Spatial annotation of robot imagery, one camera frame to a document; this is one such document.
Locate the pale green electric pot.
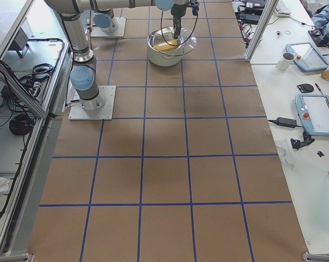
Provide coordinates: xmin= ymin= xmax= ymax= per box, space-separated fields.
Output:
xmin=147 ymin=35 xmax=183 ymax=67

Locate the blue teach pendant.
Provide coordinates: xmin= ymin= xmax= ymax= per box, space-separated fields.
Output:
xmin=295 ymin=94 xmax=329 ymax=136
xmin=285 ymin=42 xmax=329 ymax=72

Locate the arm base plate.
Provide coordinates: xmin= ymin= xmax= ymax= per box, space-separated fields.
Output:
xmin=91 ymin=15 xmax=127 ymax=38
xmin=68 ymin=86 xmax=116 ymax=121

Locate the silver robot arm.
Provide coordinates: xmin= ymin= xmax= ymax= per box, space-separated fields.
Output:
xmin=93 ymin=9 xmax=118 ymax=34
xmin=45 ymin=1 xmax=189 ymax=111

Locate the blue teach pendant far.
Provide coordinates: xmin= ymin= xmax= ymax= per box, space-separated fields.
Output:
xmin=285 ymin=42 xmax=329 ymax=72

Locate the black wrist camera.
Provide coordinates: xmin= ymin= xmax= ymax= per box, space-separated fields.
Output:
xmin=189 ymin=0 xmax=200 ymax=16

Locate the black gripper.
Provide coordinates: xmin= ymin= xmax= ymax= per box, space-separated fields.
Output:
xmin=171 ymin=3 xmax=188 ymax=39

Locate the yellow corn cob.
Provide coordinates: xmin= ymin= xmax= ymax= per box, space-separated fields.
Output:
xmin=154 ymin=39 xmax=180 ymax=52

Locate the aluminium frame post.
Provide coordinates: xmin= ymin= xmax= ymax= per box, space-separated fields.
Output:
xmin=244 ymin=0 xmax=278 ymax=62

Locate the black camera cable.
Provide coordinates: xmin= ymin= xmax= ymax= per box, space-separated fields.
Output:
xmin=160 ymin=10 xmax=199 ymax=57

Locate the white mug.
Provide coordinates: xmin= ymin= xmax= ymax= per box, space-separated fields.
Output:
xmin=276 ymin=52 xmax=295 ymax=72

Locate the blue teach pendant near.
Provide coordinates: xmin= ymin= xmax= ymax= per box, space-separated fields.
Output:
xmin=295 ymin=94 xmax=329 ymax=136

